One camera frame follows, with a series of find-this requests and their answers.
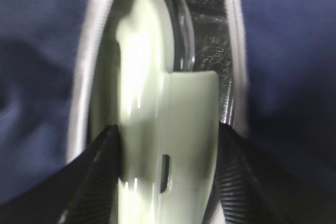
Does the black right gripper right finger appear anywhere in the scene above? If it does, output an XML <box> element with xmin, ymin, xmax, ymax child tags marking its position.
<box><xmin>212</xmin><ymin>123</ymin><xmax>335</xmax><ymax>223</ymax></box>

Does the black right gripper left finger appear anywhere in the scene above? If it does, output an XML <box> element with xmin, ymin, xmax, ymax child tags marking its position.
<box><xmin>58</xmin><ymin>125</ymin><xmax>122</xmax><ymax>223</ymax></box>

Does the green lid glass container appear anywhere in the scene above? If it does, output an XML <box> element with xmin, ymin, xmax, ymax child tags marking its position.
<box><xmin>90</xmin><ymin>0</ymin><xmax>218</xmax><ymax>223</ymax></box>

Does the navy blue lunch bag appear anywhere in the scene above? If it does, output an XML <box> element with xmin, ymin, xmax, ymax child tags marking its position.
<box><xmin>1</xmin><ymin>0</ymin><xmax>335</xmax><ymax>223</ymax></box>

